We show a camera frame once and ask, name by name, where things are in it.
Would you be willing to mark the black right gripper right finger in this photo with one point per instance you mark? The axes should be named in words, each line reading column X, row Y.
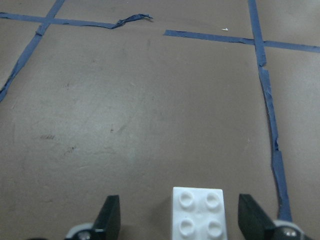
column 253, row 222

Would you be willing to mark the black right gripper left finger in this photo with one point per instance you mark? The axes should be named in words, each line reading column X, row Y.
column 107, row 225

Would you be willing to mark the white building block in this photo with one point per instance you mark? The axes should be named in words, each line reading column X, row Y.
column 198, row 214

